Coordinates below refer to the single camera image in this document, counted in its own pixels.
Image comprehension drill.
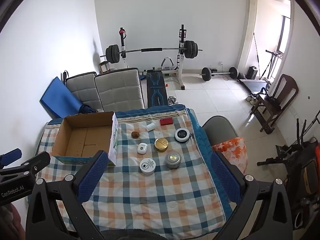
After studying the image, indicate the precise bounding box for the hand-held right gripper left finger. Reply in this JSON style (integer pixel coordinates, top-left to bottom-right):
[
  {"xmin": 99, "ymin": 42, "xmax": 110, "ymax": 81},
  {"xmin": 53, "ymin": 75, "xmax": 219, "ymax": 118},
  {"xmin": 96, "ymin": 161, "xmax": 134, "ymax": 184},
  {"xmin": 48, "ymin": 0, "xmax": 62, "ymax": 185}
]
[{"xmin": 25, "ymin": 150, "xmax": 109, "ymax": 240}]

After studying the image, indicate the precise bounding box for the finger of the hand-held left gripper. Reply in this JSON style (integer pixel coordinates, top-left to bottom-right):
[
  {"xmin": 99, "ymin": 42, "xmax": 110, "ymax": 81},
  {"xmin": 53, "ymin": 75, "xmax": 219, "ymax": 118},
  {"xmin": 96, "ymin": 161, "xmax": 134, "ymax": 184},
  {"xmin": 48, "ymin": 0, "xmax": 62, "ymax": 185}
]
[
  {"xmin": 0, "ymin": 148, "xmax": 23, "ymax": 170},
  {"xmin": 0, "ymin": 152, "xmax": 52, "ymax": 181}
]

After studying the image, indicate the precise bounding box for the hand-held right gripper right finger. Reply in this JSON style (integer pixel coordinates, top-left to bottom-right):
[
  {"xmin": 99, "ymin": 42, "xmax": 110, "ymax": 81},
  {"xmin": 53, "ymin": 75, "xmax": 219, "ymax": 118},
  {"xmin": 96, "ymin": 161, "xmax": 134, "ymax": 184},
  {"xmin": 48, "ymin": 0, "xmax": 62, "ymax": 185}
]
[{"xmin": 211, "ymin": 151, "xmax": 293, "ymax": 240}]

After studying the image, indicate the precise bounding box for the cardboard box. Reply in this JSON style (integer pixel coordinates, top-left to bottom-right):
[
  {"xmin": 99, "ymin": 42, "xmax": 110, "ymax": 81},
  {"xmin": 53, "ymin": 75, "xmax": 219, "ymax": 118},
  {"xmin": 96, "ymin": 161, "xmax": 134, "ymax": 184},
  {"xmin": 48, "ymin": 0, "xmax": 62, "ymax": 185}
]
[{"xmin": 51, "ymin": 111, "xmax": 119, "ymax": 166}]

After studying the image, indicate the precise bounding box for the grey round tin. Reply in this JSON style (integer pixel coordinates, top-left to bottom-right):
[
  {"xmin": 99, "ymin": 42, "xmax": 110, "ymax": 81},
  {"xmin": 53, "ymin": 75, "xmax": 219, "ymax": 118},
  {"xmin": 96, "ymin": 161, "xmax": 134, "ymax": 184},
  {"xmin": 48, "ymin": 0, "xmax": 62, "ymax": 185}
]
[{"xmin": 164, "ymin": 152, "xmax": 182, "ymax": 169}]

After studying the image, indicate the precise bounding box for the white jar with black logo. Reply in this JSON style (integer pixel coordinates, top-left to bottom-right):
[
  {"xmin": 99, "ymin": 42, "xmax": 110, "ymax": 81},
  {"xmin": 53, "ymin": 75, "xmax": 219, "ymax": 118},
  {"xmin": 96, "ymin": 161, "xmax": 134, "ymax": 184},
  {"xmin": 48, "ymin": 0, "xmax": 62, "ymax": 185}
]
[{"xmin": 139, "ymin": 158, "xmax": 156, "ymax": 175}]

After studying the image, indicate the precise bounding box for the white jar with black lid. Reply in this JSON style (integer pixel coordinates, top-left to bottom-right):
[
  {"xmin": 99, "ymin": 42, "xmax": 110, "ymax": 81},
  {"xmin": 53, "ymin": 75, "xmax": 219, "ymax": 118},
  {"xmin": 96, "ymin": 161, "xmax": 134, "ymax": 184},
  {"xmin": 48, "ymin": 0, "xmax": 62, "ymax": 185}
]
[{"xmin": 174, "ymin": 128, "xmax": 190, "ymax": 143}]

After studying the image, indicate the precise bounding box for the gold round tin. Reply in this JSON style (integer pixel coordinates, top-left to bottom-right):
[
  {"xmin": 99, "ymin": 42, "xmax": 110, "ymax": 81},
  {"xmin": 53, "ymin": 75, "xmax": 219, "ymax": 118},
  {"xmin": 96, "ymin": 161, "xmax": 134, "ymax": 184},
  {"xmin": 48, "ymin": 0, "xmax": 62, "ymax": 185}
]
[{"xmin": 154, "ymin": 137, "xmax": 169, "ymax": 152}]

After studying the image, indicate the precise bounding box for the orange patterned cushion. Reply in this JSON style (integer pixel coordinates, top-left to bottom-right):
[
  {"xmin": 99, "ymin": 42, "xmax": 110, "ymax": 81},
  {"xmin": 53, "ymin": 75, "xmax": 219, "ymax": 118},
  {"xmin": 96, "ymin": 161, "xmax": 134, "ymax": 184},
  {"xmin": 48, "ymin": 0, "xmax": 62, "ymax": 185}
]
[{"xmin": 212, "ymin": 137, "xmax": 247, "ymax": 175}]

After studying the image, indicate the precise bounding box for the grey chair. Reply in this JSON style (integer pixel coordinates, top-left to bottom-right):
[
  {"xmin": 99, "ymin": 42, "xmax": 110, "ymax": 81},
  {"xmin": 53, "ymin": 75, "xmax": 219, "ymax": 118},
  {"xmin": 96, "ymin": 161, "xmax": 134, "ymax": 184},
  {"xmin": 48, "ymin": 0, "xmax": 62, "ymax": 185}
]
[{"xmin": 202, "ymin": 116, "xmax": 239, "ymax": 147}]

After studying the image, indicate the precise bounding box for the checkered tablecloth table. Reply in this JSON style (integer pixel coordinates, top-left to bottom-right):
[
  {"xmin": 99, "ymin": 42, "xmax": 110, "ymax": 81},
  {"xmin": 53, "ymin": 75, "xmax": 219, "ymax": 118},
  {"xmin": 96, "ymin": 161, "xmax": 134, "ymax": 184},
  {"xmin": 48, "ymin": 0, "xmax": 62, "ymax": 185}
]
[{"xmin": 47, "ymin": 104, "xmax": 235, "ymax": 220}]

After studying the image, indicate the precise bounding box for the plaid blanket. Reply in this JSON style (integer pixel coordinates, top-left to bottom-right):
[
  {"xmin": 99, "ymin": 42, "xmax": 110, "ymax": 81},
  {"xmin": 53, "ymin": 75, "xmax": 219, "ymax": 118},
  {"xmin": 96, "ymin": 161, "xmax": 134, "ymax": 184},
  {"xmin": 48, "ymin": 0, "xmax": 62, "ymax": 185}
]
[{"xmin": 35, "ymin": 115, "xmax": 227, "ymax": 240}]

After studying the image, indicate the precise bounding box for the blue foam mat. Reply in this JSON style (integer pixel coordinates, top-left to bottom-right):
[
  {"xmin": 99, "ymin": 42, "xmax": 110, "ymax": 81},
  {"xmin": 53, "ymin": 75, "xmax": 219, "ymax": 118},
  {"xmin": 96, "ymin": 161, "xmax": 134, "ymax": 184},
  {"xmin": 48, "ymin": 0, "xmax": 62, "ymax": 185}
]
[{"xmin": 39, "ymin": 77, "xmax": 83, "ymax": 118}]

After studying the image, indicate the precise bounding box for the black fitness equipment pile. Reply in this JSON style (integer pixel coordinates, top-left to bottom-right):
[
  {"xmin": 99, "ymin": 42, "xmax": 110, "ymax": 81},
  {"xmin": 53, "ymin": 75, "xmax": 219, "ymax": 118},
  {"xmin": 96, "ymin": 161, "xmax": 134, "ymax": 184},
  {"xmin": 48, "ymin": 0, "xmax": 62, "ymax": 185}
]
[{"xmin": 257, "ymin": 117, "xmax": 320, "ymax": 230}]

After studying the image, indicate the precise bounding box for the grey quilted cushion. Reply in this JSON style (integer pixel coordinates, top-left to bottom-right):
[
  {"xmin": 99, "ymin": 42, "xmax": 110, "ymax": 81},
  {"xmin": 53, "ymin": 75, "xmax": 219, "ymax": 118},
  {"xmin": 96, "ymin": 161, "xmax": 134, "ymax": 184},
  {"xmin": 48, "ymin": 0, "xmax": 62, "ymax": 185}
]
[
  {"xmin": 65, "ymin": 72, "xmax": 104, "ymax": 112},
  {"xmin": 94, "ymin": 67, "xmax": 145, "ymax": 112}
]

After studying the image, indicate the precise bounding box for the black treadmill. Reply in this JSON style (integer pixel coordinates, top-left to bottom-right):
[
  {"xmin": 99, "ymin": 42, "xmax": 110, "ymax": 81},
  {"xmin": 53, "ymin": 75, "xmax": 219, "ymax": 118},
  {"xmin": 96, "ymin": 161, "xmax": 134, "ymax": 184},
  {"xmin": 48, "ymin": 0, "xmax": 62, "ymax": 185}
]
[{"xmin": 239, "ymin": 79, "xmax": 272, "ymax": 95}]

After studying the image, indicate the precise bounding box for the short barbell with black plates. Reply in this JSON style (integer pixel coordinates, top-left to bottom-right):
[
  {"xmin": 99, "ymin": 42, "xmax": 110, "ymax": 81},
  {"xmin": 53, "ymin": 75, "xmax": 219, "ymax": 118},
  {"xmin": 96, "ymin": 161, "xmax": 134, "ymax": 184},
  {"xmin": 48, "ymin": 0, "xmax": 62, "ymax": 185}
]
[{"xmin": 201, "ymin": 67, "xmax": 238, "ymax": 82}]

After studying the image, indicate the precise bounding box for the black and blue weight bench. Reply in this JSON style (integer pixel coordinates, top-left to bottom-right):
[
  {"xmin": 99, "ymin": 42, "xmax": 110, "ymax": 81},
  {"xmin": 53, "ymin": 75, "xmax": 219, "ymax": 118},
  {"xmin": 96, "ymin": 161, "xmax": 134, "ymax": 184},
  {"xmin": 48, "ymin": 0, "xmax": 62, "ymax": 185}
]
[{"xmin": 146, "ymin": 71, "xmax": 168, "ymax": 108}]

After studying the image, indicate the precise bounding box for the black box appliance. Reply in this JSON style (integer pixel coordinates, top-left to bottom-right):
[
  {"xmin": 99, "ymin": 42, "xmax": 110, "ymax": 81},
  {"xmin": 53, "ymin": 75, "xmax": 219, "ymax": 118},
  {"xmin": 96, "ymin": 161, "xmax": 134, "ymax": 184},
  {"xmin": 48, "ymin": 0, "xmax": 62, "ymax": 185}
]
[{"xmin": 246, "ymin": 66, "xmax": 258, "ymax": 79}]

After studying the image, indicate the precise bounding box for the dark wooden chair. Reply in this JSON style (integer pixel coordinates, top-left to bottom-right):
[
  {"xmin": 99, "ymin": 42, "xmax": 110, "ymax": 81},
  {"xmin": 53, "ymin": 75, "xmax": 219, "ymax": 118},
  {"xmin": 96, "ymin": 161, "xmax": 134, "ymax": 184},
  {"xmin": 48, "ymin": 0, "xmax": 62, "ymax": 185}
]
[{"xmin": 250, "ymin": 74, "xmax": 299, "ymax": 134}]

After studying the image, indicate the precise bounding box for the white squat rack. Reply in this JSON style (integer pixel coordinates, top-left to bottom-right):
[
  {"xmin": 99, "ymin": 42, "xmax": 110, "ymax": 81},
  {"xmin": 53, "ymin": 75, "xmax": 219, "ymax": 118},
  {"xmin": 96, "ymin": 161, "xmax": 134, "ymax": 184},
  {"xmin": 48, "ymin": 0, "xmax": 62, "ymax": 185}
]
[{"xmin": 119, "ymin": 24, "xmax": 188, "ymax": 90}]

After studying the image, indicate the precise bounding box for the black exercise machine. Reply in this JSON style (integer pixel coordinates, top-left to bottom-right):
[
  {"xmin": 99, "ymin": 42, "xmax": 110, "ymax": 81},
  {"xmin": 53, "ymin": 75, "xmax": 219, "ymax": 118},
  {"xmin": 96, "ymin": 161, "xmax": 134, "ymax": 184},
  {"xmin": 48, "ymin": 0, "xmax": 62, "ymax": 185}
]
[{"xmin": 265, "ymin": 50, "xmax": 284, "ymax": 79}]

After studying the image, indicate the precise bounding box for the long barbell with black plates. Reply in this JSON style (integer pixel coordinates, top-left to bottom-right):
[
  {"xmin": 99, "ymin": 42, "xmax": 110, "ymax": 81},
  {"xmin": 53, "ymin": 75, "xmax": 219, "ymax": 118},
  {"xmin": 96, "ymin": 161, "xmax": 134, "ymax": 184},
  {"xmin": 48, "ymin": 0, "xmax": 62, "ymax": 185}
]
[{"xmin": 100, "ymin": 40, "xmax": 203, "ymax": 64}]

